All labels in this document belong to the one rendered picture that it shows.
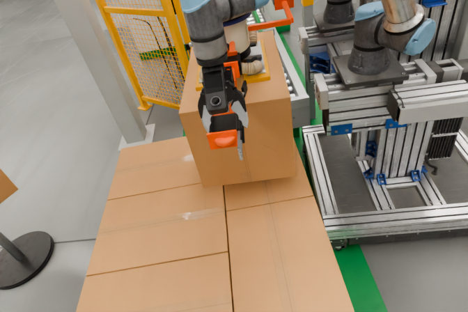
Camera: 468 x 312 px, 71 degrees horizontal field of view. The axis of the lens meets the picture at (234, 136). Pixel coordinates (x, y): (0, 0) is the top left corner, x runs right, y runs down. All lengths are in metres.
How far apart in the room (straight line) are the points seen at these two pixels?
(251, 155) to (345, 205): 0.77
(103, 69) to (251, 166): 1.62
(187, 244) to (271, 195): 0.42
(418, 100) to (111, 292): 1.36
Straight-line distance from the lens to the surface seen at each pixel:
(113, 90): 2.73
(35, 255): 2.59
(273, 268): 1.34
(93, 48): 2.60
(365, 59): 1.31
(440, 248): 2.12
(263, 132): 1.24
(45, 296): 2.40
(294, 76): 2.22
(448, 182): 2.14
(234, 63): 1.09
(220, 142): 0.80
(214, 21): 0.70
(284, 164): 1.36
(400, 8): 1.11
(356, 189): 1.99
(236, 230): 1.44
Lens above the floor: 1.72
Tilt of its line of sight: 39 degrees down
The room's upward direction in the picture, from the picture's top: 13 degrees counter-clockwise
